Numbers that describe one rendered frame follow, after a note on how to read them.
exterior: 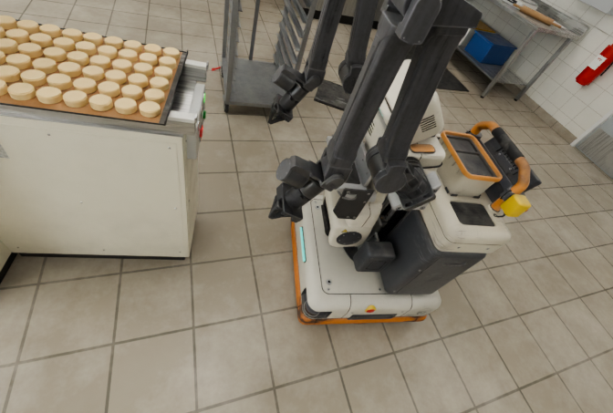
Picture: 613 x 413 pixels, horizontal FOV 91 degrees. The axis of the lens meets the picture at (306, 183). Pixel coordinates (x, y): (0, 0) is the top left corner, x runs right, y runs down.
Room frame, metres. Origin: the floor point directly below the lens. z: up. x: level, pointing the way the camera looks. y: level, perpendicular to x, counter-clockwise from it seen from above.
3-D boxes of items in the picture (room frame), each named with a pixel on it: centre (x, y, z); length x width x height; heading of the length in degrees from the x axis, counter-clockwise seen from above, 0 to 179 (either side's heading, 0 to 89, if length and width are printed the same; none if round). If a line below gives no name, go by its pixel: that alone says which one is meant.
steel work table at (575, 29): (4.85, -1.44, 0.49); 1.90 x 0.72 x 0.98; 32
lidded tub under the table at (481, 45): (4.60, -1.60, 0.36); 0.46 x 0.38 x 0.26; 123
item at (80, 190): (0.63, 0.77, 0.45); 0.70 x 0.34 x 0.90; 112
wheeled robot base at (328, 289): (0.92, -0.40, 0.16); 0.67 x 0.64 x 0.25; 112
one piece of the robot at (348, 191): (0.81, -0.13, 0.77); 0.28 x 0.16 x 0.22; 22
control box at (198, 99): (0.76, 0.43, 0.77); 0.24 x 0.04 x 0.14; 22
